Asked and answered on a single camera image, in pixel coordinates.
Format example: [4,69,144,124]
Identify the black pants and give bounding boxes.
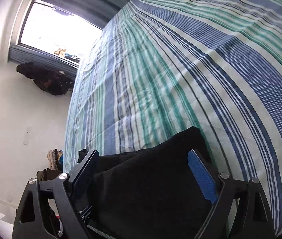
[87,127,218,238]

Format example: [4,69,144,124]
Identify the colourful clothes pile left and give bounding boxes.
[47,148,63,171]

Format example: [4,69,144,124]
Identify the hanging dark bags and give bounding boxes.
[16,62,74,96]

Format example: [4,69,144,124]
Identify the striped blue green bedsheet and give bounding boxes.
[63,0,282,234]

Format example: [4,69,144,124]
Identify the striped left curtain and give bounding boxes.
[8,45,79,79]

